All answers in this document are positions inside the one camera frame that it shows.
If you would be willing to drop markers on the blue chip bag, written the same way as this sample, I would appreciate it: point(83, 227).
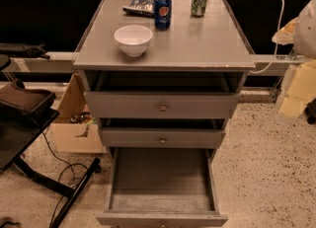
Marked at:
point(141, 8)

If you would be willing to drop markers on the cardboard box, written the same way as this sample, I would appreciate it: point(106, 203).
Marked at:
point(75, 130)

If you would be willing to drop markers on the grey middle drawer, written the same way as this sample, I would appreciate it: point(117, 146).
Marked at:
point(164, 138)

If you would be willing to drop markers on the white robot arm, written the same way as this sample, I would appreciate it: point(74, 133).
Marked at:
point(298, 87)

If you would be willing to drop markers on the black object on ledge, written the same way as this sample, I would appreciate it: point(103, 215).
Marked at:
point(23, 50)

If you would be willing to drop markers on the brown cushioned pad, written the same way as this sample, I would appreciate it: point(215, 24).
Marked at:
point(27, 101)

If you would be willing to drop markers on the grey drawer cabinet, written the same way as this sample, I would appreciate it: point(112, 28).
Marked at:
point(204, 55)

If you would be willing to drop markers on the grey open bottom drawer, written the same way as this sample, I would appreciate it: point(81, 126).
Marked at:
point(162, 188)

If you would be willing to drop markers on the grey top drawer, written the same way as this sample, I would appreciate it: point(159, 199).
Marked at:
point(160, 105)

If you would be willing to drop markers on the blue pepsi can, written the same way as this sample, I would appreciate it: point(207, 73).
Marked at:
point(162, 14)

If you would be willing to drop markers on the white bowl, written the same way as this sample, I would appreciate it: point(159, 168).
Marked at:
point(133, 40)

